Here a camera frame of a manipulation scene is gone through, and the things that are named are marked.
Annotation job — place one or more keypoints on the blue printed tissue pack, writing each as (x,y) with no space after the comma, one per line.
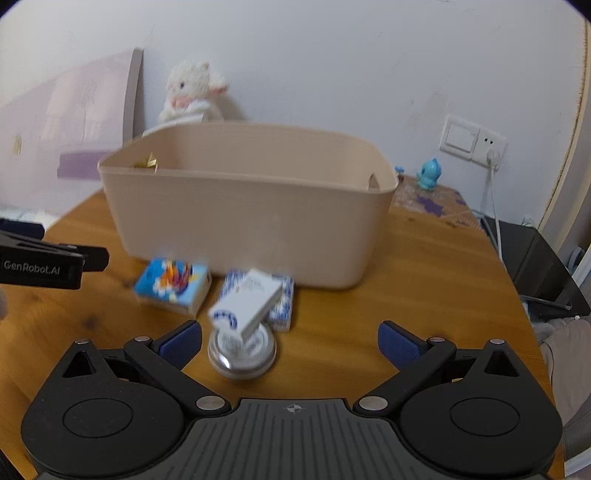
(173,286)

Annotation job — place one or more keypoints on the white plush lamb toy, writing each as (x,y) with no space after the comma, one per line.
(191,92)

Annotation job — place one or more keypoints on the grey cloth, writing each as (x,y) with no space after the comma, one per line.
(570,369)

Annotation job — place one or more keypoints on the white wall switch and socket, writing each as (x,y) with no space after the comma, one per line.
(464,136)

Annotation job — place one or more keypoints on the white and blue small box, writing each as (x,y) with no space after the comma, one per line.
(247,302)

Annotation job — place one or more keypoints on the blue patterned card box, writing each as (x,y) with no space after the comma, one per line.
(282,307)

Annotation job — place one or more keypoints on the purple patterned table mat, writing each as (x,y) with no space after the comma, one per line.
(434,203)

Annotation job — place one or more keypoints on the beige plastic storage bin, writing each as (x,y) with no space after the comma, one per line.
(249,221)

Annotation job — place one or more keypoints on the wooden door frame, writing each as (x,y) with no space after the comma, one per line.
(570,115)

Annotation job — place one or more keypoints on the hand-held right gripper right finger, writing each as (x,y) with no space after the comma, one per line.
(396,345)

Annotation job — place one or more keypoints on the pink board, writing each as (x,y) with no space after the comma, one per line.
(69,120)

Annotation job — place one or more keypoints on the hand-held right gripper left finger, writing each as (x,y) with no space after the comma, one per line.
(181,345)

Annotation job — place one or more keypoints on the blue toy figure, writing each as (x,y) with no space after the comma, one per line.
(428,174)

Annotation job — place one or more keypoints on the black cabinet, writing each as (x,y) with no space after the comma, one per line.
(535,263)

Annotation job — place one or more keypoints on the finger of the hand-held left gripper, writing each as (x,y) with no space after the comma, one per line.
(96,259)

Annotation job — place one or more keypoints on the round metal tin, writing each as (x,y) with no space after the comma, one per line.
(242,360)

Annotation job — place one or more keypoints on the yellow item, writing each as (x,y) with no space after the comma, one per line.
(148,161)

